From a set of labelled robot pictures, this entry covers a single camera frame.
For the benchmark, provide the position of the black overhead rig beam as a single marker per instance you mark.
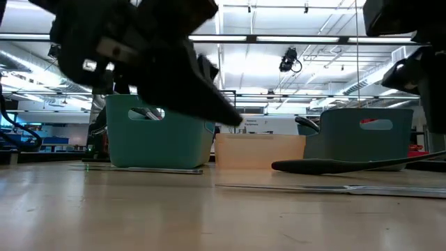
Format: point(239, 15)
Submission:
point(251, 39)

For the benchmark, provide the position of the red box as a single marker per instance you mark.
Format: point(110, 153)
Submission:
point(418, 153)

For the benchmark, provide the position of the black aluminium table frame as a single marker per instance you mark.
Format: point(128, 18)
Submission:
point(45, 157)

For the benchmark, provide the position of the dark blue-teal plastic bin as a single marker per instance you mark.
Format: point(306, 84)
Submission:
point(348, 146)

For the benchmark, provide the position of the orange plastic bin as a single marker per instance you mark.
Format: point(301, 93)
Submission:
point(258, 151)

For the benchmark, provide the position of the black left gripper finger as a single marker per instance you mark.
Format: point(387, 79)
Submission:
point(209, 69)
point(184, 87)

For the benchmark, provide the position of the all-silver table knife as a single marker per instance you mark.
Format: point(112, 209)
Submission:
point(383, 190)

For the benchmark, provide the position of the white printed sign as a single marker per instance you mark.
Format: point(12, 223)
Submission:
point(254, 125)

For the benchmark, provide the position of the black overhead camera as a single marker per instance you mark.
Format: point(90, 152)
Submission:
point(288, 59)

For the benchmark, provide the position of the light teal plastic bin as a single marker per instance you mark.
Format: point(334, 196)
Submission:
point(157, 146)

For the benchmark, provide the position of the large black ladle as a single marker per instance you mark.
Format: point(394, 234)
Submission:
point(313, 166)

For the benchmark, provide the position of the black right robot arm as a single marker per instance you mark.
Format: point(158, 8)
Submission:
point(400, 14)

